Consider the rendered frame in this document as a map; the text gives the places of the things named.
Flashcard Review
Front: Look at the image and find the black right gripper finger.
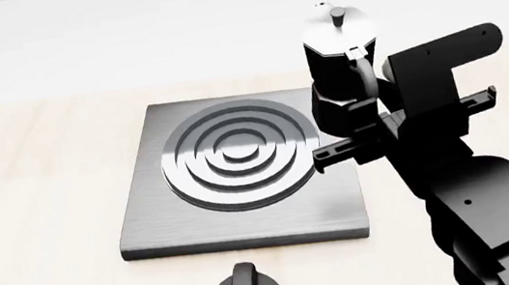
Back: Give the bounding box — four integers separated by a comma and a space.
345, 96, 388, 168
374, 71, 411, 143

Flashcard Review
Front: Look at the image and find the black moka pot silver lid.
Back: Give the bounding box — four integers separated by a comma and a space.
296, 0, 391, 144

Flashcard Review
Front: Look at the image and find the grey square stove plate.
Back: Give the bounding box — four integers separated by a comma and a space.
102, 79, 373, 269

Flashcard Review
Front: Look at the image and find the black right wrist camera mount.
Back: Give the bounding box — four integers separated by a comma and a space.
377, 19, 509, 118

